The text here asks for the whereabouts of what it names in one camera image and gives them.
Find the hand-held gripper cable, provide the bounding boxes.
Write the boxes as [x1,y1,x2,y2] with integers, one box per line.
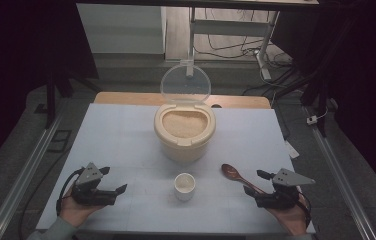
[55,167,85,217]
[296,190,313,230]

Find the white-framed background desk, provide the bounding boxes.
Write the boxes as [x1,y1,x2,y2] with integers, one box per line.
[75,0,320,82]

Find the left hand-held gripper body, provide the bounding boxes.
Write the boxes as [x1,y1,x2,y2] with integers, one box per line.
[71,162,117,207]

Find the person's left hand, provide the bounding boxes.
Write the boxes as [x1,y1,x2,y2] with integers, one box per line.
[58,186,106,229]

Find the white background panel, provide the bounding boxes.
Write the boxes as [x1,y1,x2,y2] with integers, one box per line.
[76,3,167,55]

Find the tangle of floor cables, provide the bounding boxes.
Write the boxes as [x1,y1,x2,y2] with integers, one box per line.
[194,8,305,98]

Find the black floor frame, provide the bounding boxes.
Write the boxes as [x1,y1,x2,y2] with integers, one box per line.
[46,129,73,154]

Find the left hand-held gripper cable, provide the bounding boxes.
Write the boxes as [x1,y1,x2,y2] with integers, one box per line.
[55,167,85,217]

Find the brown wooden spoon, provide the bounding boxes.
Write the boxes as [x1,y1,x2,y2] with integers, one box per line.
[221,163,268,196]

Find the clear round container lid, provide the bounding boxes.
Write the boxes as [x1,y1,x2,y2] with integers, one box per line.
[160,63,212,105]

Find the white table cover sheet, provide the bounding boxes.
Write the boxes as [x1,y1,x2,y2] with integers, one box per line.
[35,102,317,235]

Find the beige rice container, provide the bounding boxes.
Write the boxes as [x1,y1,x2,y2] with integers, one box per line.
[153,102,217,164]

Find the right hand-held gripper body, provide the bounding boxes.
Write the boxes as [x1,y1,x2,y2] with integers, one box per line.
[255,168,317,211]

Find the person's right hand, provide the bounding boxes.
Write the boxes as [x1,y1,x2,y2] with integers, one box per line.
[266,193,311,237]

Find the white cup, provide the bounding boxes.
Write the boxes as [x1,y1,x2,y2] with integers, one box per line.
[173,172,197,202]

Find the black metal stand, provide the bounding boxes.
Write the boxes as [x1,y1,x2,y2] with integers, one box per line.
[43,64,102,130]
[299,66,331,138]

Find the rice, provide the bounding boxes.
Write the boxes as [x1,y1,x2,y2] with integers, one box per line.
[161,110,209,139]

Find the aluminium floor rail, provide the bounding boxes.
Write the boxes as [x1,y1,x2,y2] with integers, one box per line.
[304,105,376,240]
[0,108,65,240]

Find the right hand-held gripper cable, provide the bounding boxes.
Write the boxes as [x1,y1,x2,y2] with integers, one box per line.
[296,190,313,230]

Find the white paper tag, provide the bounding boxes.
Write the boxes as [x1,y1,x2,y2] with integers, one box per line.
[284,139,301,160]

